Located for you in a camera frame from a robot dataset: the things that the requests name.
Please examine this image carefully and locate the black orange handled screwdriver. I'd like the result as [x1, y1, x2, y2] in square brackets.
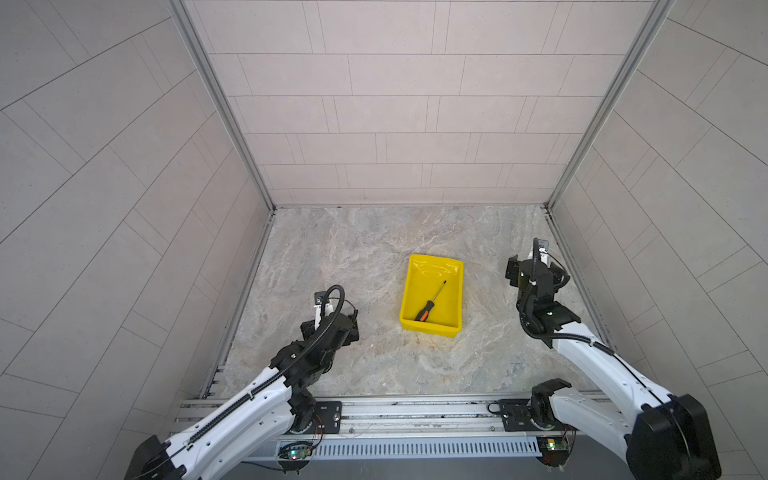
[414, 280, 447, 323]

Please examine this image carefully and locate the right green circuit board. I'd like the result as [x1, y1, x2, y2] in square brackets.
[537, 436, 571, 456]

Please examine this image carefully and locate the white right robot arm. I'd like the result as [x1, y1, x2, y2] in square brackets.
[505, 244, 722, 479]

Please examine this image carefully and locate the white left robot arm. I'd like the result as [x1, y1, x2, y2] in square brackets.
[125, 311, 359, 479]

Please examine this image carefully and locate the yellow plastic bin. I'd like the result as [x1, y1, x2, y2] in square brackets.
[399, 254, 464, 338]

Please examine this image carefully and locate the right corner aluminium post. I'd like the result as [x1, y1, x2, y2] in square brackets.
[545, 0, 675, 213]

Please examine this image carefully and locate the green circuit board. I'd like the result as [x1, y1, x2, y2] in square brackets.
[537, 436, 571, 456]
[278, 441, 314, 461]

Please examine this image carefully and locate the left corner aluminium post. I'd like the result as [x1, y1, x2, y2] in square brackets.
[168, 0, 276, 215]

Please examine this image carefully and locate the corner aluminium post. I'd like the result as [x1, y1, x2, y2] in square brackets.
[168, 0, 276, 215]
[545, 0, 675, 213]

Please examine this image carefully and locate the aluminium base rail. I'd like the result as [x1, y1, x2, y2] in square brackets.
[173, 392, 613, 463]

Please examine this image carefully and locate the left green circuit board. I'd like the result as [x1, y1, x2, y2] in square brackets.
[278, 441, 314, 461]

